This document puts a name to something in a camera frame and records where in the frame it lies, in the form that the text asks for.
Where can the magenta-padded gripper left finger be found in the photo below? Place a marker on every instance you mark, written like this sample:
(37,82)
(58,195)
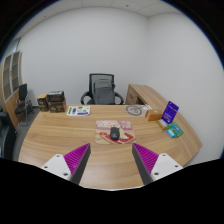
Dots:
(75,159)

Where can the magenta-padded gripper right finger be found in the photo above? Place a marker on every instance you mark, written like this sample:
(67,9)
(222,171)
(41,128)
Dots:
(147,159)

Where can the black computer mouse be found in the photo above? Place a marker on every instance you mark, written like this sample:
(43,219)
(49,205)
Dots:
(115,133)

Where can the cartoon print mouse pad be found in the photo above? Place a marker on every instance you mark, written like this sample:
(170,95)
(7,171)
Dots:
(103,133)

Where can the small blue box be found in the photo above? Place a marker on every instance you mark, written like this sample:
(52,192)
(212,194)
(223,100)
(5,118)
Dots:
(170,133)

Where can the small tan box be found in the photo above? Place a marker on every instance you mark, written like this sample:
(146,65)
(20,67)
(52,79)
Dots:
(162,124)

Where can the green box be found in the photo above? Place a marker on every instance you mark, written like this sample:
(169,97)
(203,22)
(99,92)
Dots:
(176,129)

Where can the orange box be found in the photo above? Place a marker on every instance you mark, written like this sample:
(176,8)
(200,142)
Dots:
(154,115)

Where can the white printed leaflet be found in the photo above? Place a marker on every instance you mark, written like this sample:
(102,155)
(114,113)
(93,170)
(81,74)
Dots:
(78,110)

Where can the purple card package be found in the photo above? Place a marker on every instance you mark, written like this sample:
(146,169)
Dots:
(170,112)

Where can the large brown open carton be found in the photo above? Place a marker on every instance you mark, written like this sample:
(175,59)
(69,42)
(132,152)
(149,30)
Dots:
(56,102)

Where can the wooden side desk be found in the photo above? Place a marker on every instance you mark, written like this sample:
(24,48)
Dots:
(146,95)

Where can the small brown carton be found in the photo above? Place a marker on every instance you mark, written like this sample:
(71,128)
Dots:
(42,102)

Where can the grey backpack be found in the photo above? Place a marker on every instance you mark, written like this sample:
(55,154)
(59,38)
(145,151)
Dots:
(104,92)

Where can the black leather armchair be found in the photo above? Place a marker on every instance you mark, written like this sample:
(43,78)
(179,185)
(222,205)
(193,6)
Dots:
(6,136)

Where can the black mesh office chair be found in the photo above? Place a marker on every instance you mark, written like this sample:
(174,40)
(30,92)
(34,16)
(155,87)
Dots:
(91,78)

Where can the small black visitor chair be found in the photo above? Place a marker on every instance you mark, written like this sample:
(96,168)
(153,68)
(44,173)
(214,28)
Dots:
(22,93)

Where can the wooden shelf unit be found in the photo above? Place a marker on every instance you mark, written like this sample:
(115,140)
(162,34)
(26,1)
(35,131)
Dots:
(10,83)

